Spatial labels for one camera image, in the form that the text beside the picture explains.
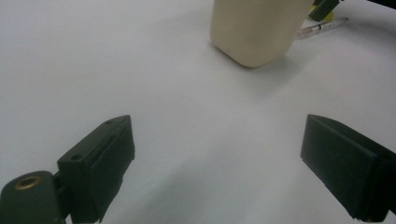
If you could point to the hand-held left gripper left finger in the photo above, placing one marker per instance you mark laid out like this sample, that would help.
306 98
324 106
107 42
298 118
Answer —
93 165

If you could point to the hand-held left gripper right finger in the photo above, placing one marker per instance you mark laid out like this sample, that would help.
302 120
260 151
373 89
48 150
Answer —
345 161

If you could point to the yellow highlighter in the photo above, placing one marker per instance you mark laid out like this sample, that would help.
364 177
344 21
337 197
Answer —
329 15

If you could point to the clear ballpoint pen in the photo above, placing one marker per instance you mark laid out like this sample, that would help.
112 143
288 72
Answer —
320 28

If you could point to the beige square cup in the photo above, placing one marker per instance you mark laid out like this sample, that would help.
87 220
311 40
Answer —
255 31

